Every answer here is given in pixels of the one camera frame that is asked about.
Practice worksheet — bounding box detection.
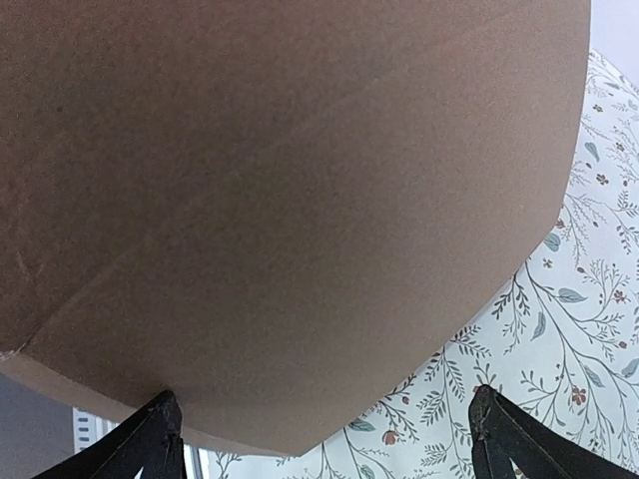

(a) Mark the brown cardboard box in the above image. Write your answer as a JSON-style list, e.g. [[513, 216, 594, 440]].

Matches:
[[1, 1, 591, 455]]

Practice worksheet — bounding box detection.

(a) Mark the floral patterned table mat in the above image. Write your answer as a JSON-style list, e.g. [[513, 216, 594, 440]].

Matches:
[[185, 52, 638, 478]]

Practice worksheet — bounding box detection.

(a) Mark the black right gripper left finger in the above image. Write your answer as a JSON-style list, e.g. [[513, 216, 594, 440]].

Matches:
[[36, 390, 186, 479]]

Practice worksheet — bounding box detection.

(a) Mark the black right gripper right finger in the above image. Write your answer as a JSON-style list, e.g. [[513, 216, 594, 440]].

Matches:
[[469, 385, 637, 479]]

